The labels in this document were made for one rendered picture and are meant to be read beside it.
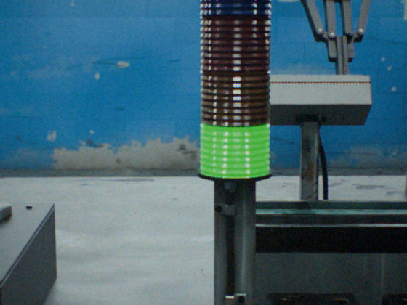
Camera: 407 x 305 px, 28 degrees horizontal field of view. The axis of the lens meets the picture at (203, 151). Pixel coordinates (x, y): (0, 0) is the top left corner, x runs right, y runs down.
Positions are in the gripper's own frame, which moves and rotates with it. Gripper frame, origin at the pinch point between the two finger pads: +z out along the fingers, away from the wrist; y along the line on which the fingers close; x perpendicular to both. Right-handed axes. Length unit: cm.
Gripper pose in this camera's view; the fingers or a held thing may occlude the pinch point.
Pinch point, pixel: (341, 60)
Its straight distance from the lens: 127.2
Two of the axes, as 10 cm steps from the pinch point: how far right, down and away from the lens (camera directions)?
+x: 0.1, 4.1, 9.1
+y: 10.0, 0.0, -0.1
